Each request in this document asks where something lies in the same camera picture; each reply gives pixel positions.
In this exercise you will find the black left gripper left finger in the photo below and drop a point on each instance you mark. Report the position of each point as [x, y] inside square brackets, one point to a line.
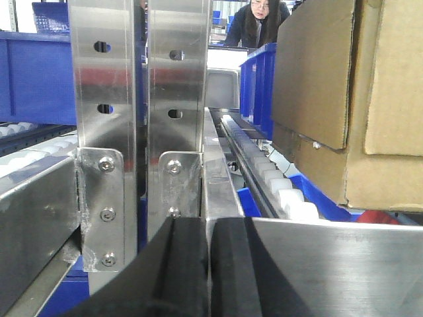
[168, 277]

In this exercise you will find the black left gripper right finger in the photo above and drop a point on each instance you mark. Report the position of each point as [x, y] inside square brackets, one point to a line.
[273, 267]

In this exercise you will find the brown cardboard carton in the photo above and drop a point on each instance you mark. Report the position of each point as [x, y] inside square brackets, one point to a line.
[347, 100]

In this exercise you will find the blue bin lower shelf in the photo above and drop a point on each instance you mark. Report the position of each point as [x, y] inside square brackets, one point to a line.
[327, 207]

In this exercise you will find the steel shelf front beam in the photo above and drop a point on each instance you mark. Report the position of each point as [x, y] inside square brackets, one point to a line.
[38, 214]

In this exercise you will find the blue plastic bin on shelf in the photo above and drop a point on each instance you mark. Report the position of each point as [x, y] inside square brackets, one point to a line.
[257, 78]

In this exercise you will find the right steel shelf upright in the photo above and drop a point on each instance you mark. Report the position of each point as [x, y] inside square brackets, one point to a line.
[178, 33]

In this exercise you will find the steel shelf upright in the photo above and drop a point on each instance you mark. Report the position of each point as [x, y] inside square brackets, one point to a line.
[105, 43]
[178, 33]

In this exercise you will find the left steel shelf upright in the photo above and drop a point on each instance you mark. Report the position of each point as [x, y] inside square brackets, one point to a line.
[105, 43]

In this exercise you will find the white roller track right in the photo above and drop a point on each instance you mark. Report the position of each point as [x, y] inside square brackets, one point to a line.
[275, 193]

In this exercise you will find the white roller track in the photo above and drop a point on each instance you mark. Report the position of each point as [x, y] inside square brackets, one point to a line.
[23, 143]
[275, 193]

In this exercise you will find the white roller track left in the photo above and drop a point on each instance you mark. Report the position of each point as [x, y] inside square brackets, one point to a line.
[23, 143]

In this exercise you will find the blue plastic crate left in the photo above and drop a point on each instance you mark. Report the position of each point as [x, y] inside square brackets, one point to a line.
[36, 70]

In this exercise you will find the person in dark jacket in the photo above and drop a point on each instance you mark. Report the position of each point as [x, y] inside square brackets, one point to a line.
[256, 24]

